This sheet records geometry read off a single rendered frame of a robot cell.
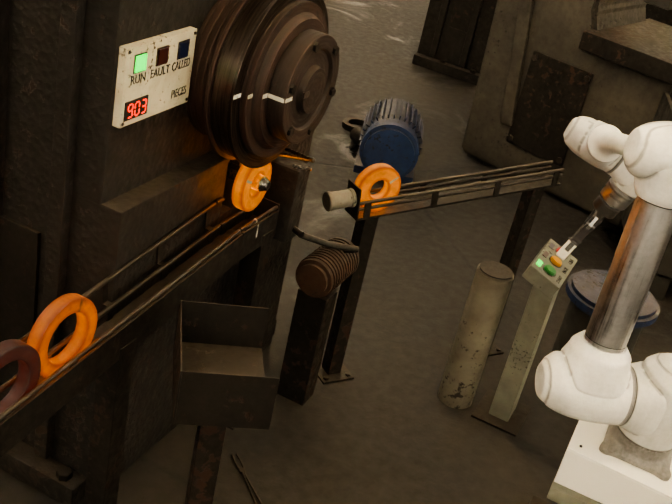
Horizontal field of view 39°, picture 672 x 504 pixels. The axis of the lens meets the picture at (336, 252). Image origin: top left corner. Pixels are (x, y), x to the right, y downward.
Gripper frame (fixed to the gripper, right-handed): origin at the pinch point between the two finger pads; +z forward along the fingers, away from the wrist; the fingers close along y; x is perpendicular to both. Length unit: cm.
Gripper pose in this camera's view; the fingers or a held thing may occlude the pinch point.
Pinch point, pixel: (567, 248)
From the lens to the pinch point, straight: 293.3
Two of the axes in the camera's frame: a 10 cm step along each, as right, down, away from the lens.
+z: -4.9, 6.7, 5.6
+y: -4.5, 3.6, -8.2
